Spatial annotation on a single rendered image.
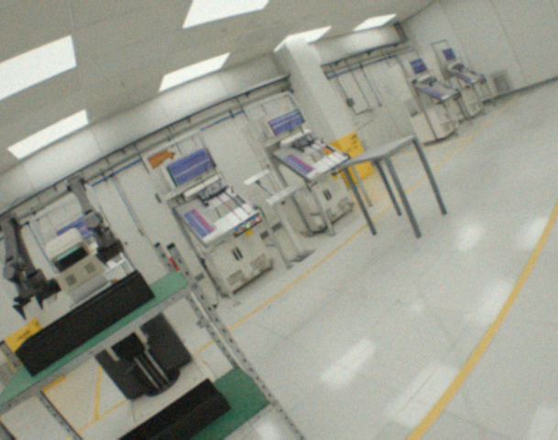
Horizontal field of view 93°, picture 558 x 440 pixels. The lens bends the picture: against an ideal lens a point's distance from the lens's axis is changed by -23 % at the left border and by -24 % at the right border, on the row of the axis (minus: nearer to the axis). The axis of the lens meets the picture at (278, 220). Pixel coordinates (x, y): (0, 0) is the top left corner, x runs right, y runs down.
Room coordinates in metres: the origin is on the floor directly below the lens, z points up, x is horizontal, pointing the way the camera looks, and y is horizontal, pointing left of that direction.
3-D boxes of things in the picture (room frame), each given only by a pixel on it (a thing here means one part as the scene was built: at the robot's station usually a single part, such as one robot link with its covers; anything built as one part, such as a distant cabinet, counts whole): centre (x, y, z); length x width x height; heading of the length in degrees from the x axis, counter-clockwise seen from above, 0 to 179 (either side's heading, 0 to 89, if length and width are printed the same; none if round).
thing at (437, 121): (6.18, -3.78, 0.95); 1.36 x 0.82 x 1.90; 25
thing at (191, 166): (3.95, 0.62, 1.52); 0.51 x 0.13 x 0.27; 115
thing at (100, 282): (1.55, 1.04, 0.99); 0.28 x 0.16 x 0.22; 115
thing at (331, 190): (4.50, -0.67, 0.65); 1.01 x 0.73 x 1.29; 25
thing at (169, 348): (1.89, 1.20, 0.59); 0.55 x 0.34 x 0.83; 115
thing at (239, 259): (4.03, 0.73, 0.31); 0.70 x 0.65 x 0.62; 115
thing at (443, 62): (6.79, -5.10, 0.95); 1.36 x 0.82 x 1.90; 25
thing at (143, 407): (1.81, 1.16, 0.16); 0.67 x 0.64 x 0.25; 25
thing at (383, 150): (2.99, -1.11, 0.40); 0.70 x 0.45 x 0.80; 19
